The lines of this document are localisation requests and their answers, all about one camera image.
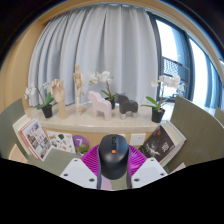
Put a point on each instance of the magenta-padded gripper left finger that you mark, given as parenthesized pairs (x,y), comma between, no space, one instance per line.
(78,171)

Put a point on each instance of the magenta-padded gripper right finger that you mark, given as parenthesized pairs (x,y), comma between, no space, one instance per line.
(148,171)

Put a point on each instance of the black computer mouse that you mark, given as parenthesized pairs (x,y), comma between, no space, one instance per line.
(113,160)

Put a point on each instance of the small succulent in white pot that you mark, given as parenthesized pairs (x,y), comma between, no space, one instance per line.
(83,149)

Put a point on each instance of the black cover book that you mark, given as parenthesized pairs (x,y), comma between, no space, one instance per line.
(156,145)

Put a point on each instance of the white sticker picture card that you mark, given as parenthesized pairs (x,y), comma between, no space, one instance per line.
(61,141)

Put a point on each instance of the wooden ledge shelf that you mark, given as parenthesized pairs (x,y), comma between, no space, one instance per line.
(86,126)

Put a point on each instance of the red-edged picture book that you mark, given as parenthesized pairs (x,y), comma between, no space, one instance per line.
(36,140)

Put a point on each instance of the white orchid in black pot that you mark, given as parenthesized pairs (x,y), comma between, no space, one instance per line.
(102,76)
(47,111)
(157,116)

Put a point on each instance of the green felt partition panel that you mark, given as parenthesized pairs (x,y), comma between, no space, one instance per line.
(8,126)
(200,130)

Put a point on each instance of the dark grey horse figurine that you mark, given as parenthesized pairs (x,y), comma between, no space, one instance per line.
(128,106)

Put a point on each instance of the pink horse figurine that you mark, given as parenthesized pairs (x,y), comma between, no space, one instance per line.
(100,105)

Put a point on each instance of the thick white book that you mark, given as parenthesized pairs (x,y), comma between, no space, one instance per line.
(19,125)

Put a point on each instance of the wooden artist mannequin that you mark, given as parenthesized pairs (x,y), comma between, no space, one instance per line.
(78,80)

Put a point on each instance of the dark-framed window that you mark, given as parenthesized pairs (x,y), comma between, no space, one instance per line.
(173,46)

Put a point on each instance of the light grey curtain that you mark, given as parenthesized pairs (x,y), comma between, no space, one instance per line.
(100,40)

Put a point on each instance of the white wall socket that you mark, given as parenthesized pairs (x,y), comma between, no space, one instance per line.
(137,139)

